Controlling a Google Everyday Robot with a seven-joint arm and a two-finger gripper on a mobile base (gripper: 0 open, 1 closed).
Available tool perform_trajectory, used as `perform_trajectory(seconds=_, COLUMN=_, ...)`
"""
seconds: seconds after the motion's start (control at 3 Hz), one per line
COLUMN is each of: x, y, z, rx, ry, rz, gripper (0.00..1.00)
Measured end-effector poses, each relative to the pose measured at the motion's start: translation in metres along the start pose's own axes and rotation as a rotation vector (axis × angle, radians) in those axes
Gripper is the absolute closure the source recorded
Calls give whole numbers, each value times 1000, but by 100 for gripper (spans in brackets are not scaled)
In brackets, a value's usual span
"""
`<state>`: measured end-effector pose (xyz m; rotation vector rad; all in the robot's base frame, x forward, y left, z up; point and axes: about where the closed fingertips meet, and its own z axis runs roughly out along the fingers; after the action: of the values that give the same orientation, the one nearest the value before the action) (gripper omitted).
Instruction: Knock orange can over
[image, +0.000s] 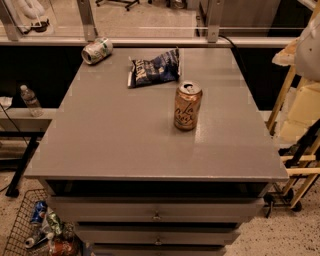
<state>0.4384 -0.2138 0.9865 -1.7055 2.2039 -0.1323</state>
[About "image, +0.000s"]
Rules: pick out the orange LaCroix soda can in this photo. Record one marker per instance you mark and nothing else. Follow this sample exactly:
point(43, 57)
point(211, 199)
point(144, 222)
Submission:
point(187, 105)

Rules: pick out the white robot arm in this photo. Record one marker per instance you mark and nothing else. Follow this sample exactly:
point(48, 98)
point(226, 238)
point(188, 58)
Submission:
point(307, 56)

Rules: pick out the green white soda can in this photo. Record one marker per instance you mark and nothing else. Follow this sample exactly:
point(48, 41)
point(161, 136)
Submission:
point(97, 50)

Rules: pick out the green crushed can in basket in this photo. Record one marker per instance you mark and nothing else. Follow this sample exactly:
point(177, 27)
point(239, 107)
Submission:
point(55, 223)

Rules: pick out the blue soda can in basket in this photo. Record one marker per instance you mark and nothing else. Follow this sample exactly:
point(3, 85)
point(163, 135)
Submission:
point(39, 212)

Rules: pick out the red soda can in basket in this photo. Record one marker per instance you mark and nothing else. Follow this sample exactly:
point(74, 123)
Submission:
point(63, 248)

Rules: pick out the silver can in basket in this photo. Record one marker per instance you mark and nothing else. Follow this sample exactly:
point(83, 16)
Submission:
point(36, 239)

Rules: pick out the grey drawer cabinet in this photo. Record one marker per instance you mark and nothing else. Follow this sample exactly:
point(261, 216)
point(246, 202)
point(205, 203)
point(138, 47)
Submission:
point(113, 163)

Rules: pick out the blue chip bag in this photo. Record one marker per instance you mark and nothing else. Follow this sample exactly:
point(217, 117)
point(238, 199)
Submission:
point(163, 68)

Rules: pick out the clear plastic water bottle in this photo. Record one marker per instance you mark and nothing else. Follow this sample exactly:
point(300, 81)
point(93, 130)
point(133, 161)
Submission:
point(31, 101)

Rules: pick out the office chair base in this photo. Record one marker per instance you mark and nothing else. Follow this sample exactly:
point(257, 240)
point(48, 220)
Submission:
point(127, 4)

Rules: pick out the side bench table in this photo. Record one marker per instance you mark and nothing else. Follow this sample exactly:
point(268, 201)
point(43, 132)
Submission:
point(20, 135)

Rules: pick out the metal railing frame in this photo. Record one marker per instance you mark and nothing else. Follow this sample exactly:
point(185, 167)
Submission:
point(247, 23)

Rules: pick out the wire mesh basket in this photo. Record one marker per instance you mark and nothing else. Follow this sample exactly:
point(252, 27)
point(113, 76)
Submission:
point(22, 229)

